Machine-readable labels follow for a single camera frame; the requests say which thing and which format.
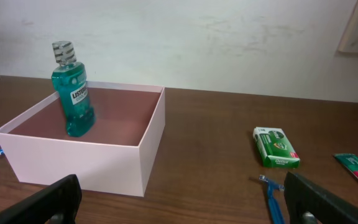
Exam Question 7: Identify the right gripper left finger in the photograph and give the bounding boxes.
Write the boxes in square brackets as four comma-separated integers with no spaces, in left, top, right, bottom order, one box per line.
[0,174,82,224]

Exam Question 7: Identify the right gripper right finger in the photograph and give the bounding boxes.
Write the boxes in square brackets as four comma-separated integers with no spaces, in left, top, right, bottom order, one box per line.
[284,172,358,224]

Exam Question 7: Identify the green soap box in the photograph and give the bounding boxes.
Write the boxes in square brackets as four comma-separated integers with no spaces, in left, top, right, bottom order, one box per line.
[253,127,300,169]

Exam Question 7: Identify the white cardboard box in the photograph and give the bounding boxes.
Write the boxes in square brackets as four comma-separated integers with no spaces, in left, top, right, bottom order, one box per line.
[0,82,165,197]

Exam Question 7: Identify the teal mouthwash bottle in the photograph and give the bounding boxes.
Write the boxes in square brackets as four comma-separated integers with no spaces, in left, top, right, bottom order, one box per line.
[51,40,96,138]

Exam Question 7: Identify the blue disposable razor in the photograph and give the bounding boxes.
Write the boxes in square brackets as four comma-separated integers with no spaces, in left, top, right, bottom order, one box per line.
[259,175,285,224]

